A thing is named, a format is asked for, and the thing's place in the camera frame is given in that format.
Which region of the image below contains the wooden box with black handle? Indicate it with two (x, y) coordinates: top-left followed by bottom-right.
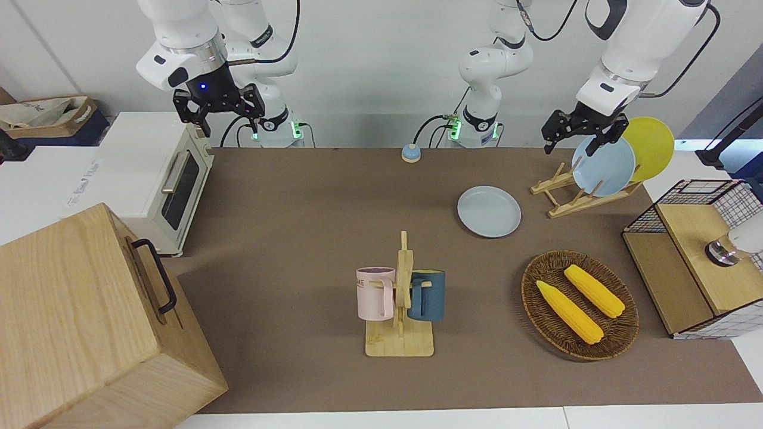
(0, 203), (229, 429)

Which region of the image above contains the white toaster oven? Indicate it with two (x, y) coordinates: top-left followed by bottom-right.
(89, 111), (215, 258)

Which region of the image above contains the dark blue mug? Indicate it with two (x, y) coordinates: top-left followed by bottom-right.
(407, 269), (446, 323)

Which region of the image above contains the yellow corn cob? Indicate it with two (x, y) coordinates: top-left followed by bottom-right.
(535, 280), (604, 345)
(564, 264), (626, 319)

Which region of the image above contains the pink mug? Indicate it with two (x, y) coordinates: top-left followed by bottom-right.
(356, 266), (397, 321)

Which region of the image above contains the black left base cable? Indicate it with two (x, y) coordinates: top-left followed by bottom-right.
(413, 113), (466, 148)

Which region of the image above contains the black stand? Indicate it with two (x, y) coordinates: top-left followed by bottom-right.
(694, 98), (763, 170)

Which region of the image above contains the wooden plate rack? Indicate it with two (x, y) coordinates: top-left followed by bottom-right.
(531, 162), (644, 219)

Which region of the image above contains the black right base cable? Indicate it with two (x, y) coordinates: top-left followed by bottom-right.
(219, 114), (260, 148)

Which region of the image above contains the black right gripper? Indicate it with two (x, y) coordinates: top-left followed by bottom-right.
(172, 62), (266, 139)

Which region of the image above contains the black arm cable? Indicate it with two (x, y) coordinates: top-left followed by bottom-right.
(641, 3), (721, 98)
(227, 0), (300, 65)

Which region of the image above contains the brown table mat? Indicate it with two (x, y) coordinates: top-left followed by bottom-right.
(161, 147), (763, 415)

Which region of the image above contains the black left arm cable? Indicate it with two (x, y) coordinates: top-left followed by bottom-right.
(641, 3), (721, 98)

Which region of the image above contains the brown wicker basket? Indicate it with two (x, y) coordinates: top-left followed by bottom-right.
(521, 250), (640, 362)

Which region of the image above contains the white object with metal base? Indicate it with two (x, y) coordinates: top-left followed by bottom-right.
(705, 212), (763, 267)

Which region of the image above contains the white printed box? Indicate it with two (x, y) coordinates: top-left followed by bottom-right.
(0, 145), (141, 246)

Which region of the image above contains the cardboard box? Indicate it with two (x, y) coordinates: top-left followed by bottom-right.
(0, 95), (99, 141)

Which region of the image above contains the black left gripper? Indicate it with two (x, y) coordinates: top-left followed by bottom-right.
(541, 101), (629, 157)

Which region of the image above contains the wire mesh wooden shelf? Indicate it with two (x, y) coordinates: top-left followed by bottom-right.
(622, 179), (763, 340)

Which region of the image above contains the black base cable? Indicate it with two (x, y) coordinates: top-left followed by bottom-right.
(219, 114), (260, 148)
(413, 113), (466, 148)

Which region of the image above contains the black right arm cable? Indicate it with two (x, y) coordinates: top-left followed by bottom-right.
(227, 0), (300, 65)

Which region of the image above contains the yellow plate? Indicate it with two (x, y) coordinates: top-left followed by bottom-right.
(620, 117), (675, 183)

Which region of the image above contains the gray plate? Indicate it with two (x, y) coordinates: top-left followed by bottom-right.
(457, 185), (522, 238)

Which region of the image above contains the wooden mug stand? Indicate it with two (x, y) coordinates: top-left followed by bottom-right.
(365, 231), (435, 358)

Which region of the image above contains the light blue plate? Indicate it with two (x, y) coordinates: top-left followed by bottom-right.
(571, 135), (637, 198)

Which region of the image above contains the white bag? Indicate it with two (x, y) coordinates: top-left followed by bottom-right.
(0, 97), (90, 129)

